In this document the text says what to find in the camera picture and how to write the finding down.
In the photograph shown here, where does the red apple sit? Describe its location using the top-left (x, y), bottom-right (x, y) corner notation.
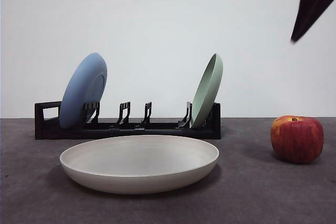
top-left (270, 115), bottom-right (324, 164)

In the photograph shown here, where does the cream yellow plate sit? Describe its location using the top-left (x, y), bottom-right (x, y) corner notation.
top-left (59, 134), bottom-right (220, 195)

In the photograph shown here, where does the green plate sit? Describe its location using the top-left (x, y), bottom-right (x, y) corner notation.
top-left (190, 52), bottom-right (224, 130)

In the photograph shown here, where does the black plate rack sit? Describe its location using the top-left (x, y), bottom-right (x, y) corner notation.
top-left (34, 101), bottom-right (221, 141)

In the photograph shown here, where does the blue plate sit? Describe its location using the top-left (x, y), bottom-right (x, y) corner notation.
top-left (58, 52), bottom-right (108, 130)

